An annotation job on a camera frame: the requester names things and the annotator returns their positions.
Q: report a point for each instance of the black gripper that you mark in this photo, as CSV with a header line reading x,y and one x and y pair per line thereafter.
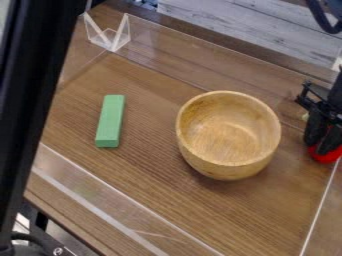
x,y
324,102

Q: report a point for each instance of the red plush strawberry toy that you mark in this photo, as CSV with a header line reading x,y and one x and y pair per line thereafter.
x,y
324,158

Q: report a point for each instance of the wooden bowl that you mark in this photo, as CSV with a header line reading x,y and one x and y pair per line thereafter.
x,y
229,134

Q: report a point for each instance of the green rectangular block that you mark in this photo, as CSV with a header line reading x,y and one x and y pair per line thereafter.
x,y
110,122

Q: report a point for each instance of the clear acrylic tray wall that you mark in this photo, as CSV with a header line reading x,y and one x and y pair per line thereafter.
x,y
133,200

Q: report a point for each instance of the clear acrylic corner bracket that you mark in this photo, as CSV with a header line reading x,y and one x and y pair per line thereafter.
x,y
110,39

